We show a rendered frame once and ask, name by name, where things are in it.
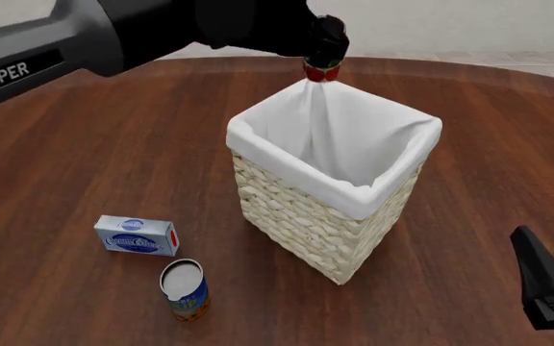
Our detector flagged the red tomato sauce can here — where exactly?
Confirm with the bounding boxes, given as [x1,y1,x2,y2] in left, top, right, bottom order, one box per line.
[302,56,343,84]

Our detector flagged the blue cream cheese box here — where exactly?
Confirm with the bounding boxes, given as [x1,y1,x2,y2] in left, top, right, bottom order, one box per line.
[93,213,181,259]

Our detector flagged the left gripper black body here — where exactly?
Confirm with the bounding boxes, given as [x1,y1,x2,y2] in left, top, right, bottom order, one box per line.
[307,13,351,68]

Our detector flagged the woven basket with white liner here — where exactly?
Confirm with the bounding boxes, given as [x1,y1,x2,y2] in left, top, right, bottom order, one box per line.
[225,78,443,286]

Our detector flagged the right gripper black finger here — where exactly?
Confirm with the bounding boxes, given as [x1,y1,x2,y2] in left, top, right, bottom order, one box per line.
[509,225,554,301]

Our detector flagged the blue orange soup can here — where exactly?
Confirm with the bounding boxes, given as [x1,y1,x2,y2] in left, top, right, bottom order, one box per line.
[159,257,212,323]

